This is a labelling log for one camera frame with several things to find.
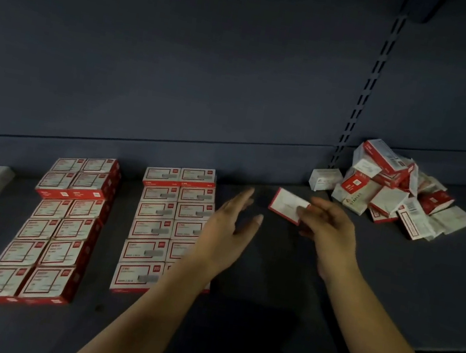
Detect person's left hand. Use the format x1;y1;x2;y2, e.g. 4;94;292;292
184;178;269;288

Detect person's right forearm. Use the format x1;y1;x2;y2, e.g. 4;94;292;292
311;259;466;353

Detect person's left forearm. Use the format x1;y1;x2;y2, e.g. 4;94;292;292
68;239;221;353

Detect dark metal shelf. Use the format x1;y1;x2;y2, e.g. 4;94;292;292
0;0;466;353

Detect pile of red white boxes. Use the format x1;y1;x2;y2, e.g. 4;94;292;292
326;133;466;250

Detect person's right hand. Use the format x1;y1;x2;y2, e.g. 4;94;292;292
287;194;369;283

